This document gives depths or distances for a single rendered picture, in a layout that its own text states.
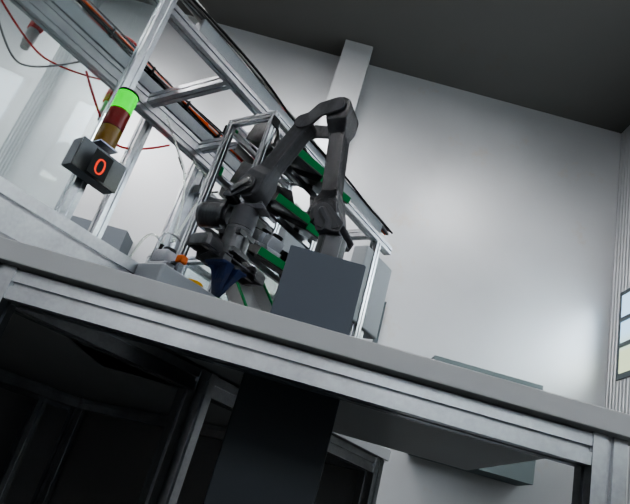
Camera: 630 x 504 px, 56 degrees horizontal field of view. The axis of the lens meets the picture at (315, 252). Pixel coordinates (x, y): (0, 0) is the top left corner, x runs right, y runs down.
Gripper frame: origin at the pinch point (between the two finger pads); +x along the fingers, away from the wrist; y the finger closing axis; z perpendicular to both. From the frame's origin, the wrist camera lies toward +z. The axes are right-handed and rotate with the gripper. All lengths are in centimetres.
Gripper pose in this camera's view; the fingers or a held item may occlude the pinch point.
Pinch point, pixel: (220, 283)
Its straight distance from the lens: 118.6
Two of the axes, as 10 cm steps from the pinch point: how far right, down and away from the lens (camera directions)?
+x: -2.7, 8.8, -4.0
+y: -5.1, -4.8, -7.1
